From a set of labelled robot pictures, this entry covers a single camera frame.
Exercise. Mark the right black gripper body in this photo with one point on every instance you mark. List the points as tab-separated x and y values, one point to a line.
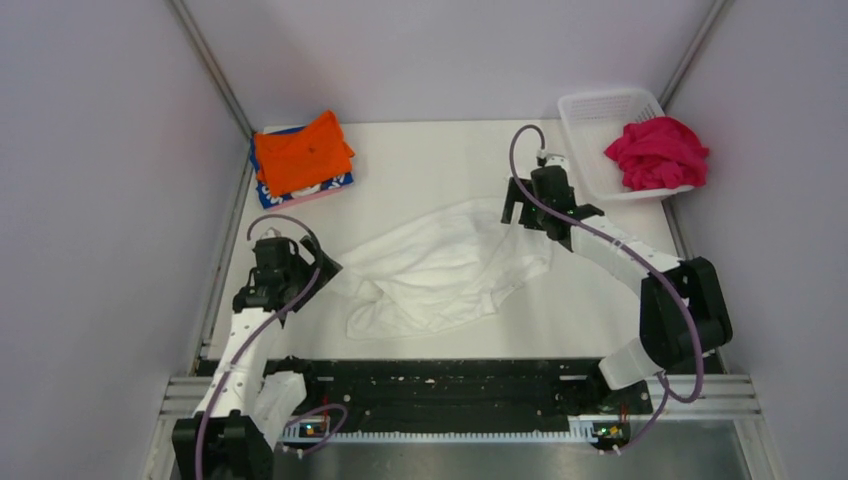
530	217

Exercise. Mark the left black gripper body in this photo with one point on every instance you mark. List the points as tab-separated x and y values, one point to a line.
300	271

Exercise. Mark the white printed t-shirt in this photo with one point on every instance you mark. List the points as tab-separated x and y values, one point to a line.
448	268

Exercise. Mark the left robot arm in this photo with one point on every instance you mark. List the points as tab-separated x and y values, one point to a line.
233	431

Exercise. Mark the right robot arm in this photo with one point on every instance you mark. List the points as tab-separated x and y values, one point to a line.
682	311

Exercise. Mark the white plastic basket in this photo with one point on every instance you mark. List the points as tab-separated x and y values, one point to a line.
591	122

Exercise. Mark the pink folded t-shirt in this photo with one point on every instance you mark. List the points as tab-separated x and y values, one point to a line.
314	196

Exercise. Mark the orange folded t-shirt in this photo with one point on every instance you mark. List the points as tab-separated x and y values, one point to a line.
292	162

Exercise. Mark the pink crumpled t-shirt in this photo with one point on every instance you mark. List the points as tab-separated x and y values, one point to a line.
660	153

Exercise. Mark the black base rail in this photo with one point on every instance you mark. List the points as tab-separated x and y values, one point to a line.
470	396

